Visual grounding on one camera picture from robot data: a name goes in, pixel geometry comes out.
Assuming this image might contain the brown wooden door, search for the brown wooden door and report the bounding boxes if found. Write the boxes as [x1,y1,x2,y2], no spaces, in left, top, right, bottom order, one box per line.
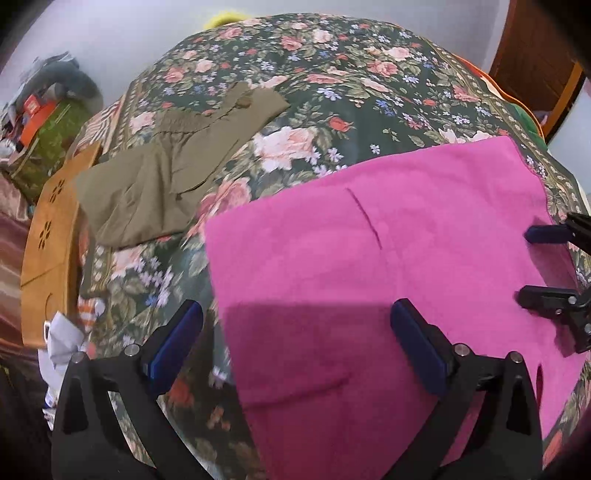
[488,0,585,140]

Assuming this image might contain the grey plush toy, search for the grey plush toy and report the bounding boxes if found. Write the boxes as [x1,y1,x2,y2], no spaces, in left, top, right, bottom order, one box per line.
[27,59,105,110]

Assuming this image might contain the yellow foam tube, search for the yellow foam tube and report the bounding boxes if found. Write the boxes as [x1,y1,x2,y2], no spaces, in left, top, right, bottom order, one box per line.
[205,12,246,28]

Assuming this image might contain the orange box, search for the orange box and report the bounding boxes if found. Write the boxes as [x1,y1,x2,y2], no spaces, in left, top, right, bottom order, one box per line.
[20,94,59,145]

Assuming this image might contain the wooden lap desk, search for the wooden lap desk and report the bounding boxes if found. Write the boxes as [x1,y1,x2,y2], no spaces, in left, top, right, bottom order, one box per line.
[20,141,103,350]

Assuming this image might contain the orange green bedding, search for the orange green bedding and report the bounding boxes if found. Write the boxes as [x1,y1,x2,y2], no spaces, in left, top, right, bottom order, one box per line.
[455,52,548,141]

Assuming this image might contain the pile of white papers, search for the pile of white papers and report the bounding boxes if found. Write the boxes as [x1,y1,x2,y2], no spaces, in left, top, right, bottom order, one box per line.
[41,311,94,418]

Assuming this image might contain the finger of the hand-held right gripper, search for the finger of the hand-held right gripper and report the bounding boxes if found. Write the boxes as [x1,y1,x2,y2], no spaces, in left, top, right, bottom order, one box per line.
[523,211,591,253]
[516,285,591,354]

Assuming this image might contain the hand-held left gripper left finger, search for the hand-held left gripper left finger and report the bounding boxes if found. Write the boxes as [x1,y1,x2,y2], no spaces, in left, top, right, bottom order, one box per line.
[51,299,209,480]

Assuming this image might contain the olive green pants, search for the olive green pants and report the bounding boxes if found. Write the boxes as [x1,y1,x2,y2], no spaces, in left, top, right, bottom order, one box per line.
[74,82,291,250]

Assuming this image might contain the floral blanket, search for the floral blanket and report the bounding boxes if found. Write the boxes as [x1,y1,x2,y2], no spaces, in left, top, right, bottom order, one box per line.
[74,14,591,480]

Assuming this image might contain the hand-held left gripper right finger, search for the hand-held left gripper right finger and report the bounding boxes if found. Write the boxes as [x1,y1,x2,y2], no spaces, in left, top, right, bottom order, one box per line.
[390,298,544,480]

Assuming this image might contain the green patterned bag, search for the green patterned bag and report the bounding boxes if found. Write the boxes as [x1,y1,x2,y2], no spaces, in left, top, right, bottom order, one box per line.
[8,100,94,197]

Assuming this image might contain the pink striped curtain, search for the pink striped curtain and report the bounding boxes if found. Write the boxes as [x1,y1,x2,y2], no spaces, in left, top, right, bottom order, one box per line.
[0,178,51,365]

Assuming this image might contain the pink pants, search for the pink pants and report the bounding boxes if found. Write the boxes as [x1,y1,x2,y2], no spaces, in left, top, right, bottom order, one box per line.
[203,135,590,480]

